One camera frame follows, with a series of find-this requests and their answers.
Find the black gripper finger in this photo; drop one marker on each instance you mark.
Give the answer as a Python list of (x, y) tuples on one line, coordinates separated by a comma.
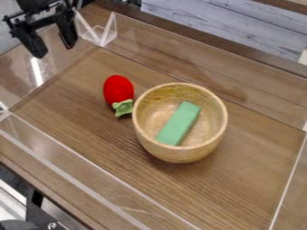
[(67, 29), (32, 42)]

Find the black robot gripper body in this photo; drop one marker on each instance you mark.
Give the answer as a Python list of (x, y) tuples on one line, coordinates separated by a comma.
[(36, 14)]

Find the red plush object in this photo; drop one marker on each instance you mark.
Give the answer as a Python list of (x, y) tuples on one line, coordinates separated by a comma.
[(118, 89)]

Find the wooden bowl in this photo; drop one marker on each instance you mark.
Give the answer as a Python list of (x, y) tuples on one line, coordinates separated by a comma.
[(154, 108)]

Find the green rectangular block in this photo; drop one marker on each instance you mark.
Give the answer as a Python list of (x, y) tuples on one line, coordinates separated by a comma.
[(179, 124)]

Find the clear acrylic corner bracket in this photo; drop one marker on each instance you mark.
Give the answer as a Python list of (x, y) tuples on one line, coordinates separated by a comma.
[(98, 35)]

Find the clear acrylic front wall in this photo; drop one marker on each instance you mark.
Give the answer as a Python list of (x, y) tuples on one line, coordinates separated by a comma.
[(102, 201)]

